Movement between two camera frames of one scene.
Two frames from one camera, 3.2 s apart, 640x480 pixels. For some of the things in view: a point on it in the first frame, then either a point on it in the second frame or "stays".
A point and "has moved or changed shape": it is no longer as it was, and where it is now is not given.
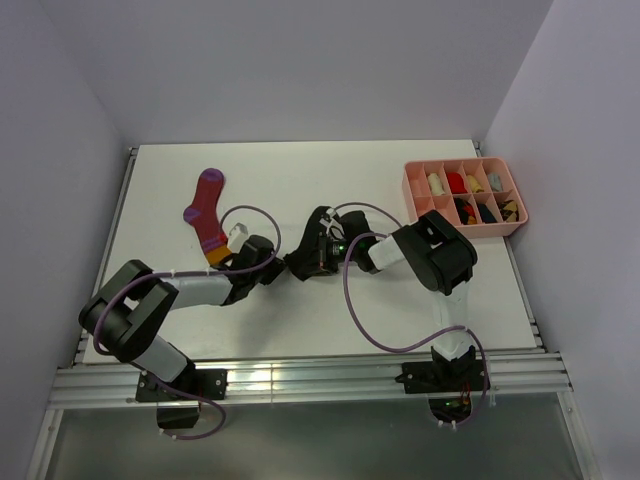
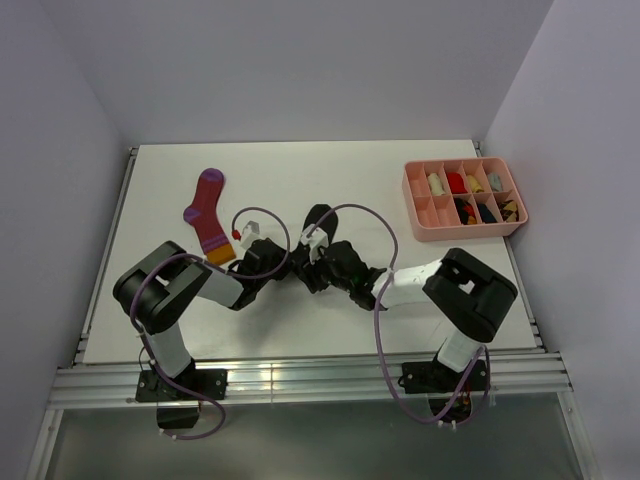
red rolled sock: [456, 183] stays
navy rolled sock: [487, 216] stays
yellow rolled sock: [474, 185] stays
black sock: [305, 260] has moved or changed shape
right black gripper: [326, 259] to [312, 277]
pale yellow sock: [435, 185] stays
